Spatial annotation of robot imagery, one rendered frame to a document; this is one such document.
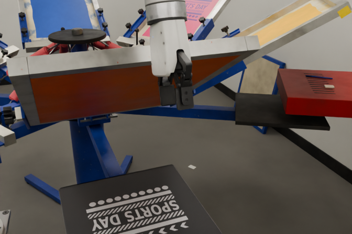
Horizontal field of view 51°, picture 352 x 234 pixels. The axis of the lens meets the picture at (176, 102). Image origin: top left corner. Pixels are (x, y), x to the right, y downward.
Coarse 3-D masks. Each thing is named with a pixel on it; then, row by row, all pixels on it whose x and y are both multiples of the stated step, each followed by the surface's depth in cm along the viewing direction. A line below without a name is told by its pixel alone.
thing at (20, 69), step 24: (120, 48) 82; (144, 48) 83; (192, 48) 87; (216, 48) 89; (240, 48) 91; (24, 72) 75; (48, 72) 76; (72, 72) 80; (216, 72) 112; (24, 96) 93
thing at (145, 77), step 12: (204, 60) 93; (216, 60) 96; (228, 60) 99; (144, 72) 93; (192, 72) 105; (204, 72) 109; (132, 84) 105; (144, 84) 109; (156, 84) 112; (120, 96) 121; (132, 96) 125; (144, 96) 130; (156, 96) 136; (120, 108) 148; (132, 108) 155
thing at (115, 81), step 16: (32, 80) 80; (48, 80) 82; (64, 80) 85; (80, 80) 88; (96, 80) 91; (112, 80) 95; (128, 80) 99; (48, 96) 99; (64, 96) 103; (80, 96) 108; (96, 96) 113; (112, 96) 118; (48, 112) 123; (64, 112) 130; (80, 112) 137; (96, 112) 145
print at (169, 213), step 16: (144, 192) 133; (160, 192) 133; (96, 208) 125; (112, 208) 125; (128, 208) 125; (144, 208) 125; (160, 208) 125; (176, 208) 125; (96, 224) 118; (112, 224) 118; (128, 224) 118; (144, 224) 118; (160, 224) 118; (176, 224) 118
